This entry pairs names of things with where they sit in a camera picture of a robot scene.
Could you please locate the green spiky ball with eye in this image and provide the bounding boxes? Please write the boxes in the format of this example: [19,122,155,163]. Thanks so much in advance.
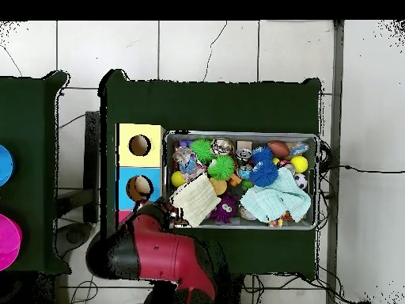
[207,154,236,181]

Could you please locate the crushed printed drink can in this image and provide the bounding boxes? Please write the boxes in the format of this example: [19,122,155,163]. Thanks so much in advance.
[210,137,235,156]

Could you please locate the wooden box with three holes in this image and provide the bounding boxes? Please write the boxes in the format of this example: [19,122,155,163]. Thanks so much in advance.
[115,123,166,224]

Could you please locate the silver mesh bin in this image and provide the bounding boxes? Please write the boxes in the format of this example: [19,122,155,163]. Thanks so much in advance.
[162,130,320,230]

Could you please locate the cream waffle cloth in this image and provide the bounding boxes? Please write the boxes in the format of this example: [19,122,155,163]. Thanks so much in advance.
[170,173,222,228]

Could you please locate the tan ball with black seam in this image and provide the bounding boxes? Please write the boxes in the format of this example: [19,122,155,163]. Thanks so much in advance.
[126,175,153,203]

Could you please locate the crushed clear plastic bottle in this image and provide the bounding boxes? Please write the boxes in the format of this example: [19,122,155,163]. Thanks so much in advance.
[172,146,206,183]

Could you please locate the purple spiky monster toy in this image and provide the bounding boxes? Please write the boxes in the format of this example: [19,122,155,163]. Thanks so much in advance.
[209,192,240,225]

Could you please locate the plain green spiky ball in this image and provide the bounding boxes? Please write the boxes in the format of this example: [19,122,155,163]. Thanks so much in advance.
[189,138,216,165]

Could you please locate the black upright panel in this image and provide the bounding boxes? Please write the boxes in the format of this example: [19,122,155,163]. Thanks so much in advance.
[83,110,101,224]

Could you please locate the large blue spiky toy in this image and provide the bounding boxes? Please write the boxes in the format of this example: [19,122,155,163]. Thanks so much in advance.
[248,158,279,188]

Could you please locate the dark grey round base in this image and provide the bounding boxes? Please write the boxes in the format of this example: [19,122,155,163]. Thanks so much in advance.
[56,221,93,257]

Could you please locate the small blue spiky toy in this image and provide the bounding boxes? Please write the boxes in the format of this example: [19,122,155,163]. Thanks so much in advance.
[251,145,274,165]

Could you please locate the mint green waffle cloth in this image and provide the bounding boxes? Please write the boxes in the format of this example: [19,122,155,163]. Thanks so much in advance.
[239,166,312,224]

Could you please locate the dark green table cloth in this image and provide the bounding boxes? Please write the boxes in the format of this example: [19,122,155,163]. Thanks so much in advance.
[99,69,322,279]

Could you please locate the pink bowl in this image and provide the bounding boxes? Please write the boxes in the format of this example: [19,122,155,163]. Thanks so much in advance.
[0,213,23,272]

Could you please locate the blue bowl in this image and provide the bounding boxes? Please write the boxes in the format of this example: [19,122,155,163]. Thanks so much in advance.
[0,144,16,187]

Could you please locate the dark green side-table cloth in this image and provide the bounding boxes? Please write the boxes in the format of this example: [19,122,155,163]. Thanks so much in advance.
[0,70,72,275]

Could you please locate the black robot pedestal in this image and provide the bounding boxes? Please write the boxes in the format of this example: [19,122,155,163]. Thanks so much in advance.
[218,272,243,304]

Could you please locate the black cable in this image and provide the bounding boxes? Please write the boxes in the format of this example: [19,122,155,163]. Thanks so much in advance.
[317,162,405,174]

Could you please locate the grey metal rail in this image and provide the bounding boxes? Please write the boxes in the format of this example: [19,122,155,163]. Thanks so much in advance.
[325,20,345,304]

